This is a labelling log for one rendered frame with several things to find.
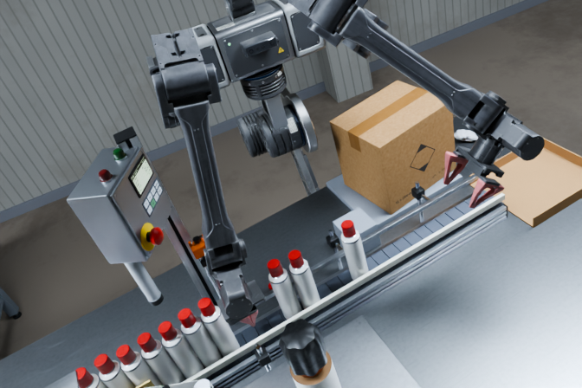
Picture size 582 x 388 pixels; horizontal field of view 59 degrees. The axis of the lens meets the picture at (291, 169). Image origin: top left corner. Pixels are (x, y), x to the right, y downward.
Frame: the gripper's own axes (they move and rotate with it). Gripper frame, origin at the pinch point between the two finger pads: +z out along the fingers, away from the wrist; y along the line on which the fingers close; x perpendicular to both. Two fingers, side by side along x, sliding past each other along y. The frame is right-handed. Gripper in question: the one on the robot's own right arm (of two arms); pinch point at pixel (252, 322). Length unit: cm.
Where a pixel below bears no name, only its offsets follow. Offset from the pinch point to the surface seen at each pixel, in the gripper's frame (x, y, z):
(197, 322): 5.6, -11.5, -3.5
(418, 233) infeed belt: 9, 54, 14
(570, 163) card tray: 7, 112, 19
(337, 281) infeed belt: 9.0, 26.2, 13.7
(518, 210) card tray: 2, 85, 19
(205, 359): 4.3, -14.3, 8.3
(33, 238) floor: 245, -102, 99
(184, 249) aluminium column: 18.6, -6.4, -14.6
